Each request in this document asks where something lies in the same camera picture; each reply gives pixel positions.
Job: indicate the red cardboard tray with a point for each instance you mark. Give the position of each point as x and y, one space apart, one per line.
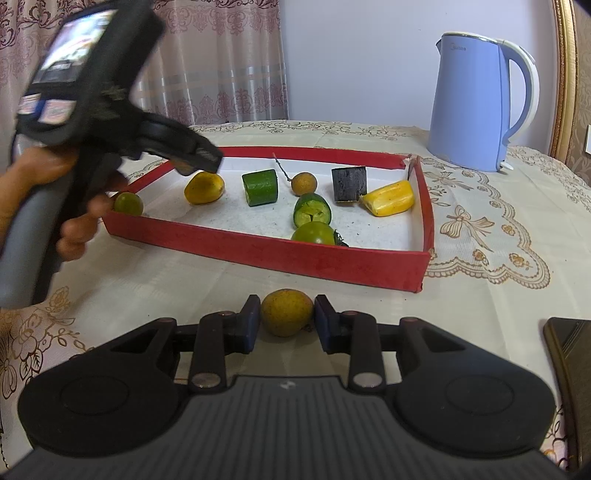
231 221

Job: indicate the pink floral curtain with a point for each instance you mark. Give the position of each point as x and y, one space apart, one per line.
221 69

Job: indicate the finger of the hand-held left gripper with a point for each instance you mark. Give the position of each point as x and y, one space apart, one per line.
198 159

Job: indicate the white wall switch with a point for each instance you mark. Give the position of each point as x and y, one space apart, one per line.
588 138

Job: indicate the gold ornate frame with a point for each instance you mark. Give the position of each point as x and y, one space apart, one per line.
564 92

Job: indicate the blue electric kettle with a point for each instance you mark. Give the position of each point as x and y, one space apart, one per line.
466 101

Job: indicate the green tomato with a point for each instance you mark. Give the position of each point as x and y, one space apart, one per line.
129 204
314 234

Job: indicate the black smartphone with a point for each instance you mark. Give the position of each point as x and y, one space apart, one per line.
570 360

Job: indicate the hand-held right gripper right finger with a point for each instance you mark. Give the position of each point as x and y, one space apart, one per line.
328 325

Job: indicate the cucumber piece with cracked end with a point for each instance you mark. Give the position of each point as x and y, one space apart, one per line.
312 210

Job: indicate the rounded yellow mango piece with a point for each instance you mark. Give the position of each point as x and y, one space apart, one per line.
204 188

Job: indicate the longan with stem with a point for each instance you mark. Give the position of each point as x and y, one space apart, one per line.
304 183

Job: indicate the dark sugarcane piece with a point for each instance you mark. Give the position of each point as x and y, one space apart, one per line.
349 184

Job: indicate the person's left hand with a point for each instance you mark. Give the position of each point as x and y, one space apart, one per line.
37 175

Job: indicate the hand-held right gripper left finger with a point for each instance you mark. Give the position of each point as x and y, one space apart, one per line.
249 323

